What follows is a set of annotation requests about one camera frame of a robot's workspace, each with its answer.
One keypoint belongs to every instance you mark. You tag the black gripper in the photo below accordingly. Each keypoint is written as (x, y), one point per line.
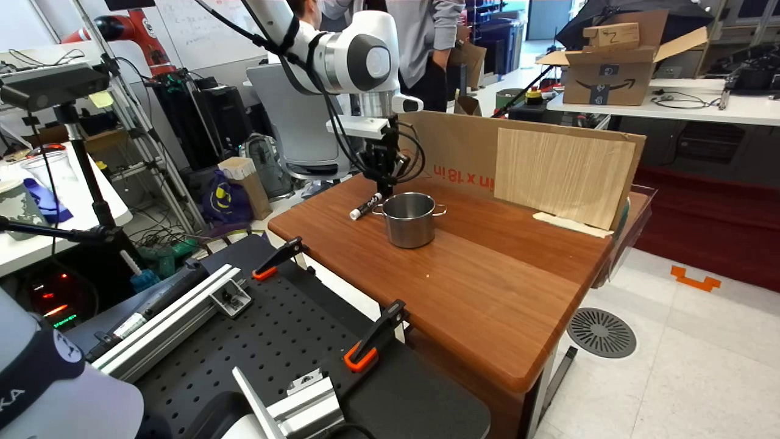
(380, 162)

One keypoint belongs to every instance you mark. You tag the black Expo dry-erase marker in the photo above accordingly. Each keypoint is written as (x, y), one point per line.
(364, 208)

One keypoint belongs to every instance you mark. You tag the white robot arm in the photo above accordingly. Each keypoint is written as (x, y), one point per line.
(355, 57)

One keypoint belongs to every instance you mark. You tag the stainless steel pot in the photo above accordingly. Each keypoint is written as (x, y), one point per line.
(409, 227)

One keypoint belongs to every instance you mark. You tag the brown cardboard panel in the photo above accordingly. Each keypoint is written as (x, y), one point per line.
(454, 150)

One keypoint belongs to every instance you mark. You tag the black orange bar clamp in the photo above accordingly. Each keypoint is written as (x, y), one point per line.
(369, 343)
(275, 260)

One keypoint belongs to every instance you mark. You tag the brown paper bag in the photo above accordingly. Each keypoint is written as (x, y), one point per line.
(247, 184)

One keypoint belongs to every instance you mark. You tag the person grey shirt black trousers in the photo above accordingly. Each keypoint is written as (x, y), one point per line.
(421, 39)

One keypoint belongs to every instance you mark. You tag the blue yellow bag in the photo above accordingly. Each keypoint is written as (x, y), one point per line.
(223, 200)

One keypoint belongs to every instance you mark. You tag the light wooden panel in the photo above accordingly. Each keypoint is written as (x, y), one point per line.
(560, 174)

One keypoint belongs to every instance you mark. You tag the black perforated breadboard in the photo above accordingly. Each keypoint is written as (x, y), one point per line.
(275, 343)

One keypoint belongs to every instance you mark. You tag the white paper strip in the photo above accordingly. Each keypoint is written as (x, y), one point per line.
(572, 224)

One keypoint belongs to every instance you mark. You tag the black computer tower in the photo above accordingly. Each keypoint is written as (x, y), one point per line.
(202, 122)

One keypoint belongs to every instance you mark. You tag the metal light stand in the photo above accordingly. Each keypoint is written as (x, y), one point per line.
(148, 146)

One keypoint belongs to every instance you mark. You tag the open cardboard Amazon box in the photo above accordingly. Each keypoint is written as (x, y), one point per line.
(609, 77)

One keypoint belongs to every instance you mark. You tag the grey metal table leg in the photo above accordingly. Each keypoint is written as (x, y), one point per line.
(560, 379)

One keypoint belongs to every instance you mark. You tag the round metal floor drain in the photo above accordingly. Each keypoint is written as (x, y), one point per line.
(599, 333)

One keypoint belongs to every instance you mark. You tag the red machine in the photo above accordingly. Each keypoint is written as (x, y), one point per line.
(147, 38)

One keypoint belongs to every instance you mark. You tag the black tripod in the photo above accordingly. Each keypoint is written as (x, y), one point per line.
(87, 174)

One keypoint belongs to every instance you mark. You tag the white side table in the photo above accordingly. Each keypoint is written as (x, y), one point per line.
(74, 195)

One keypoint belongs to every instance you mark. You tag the blue cloth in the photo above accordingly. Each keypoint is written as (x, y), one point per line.
(47, 200)

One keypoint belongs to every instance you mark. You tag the black device with red lights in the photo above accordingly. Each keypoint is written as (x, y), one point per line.
(51, 300)

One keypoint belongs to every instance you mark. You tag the white grey desk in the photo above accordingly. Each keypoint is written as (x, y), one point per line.
(732, 110)

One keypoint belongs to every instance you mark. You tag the white dome with navy band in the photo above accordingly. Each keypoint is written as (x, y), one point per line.
(57, 390)

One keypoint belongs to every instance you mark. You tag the aluminium extrusion rail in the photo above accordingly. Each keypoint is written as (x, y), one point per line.
(167, 317)
(304, 406)

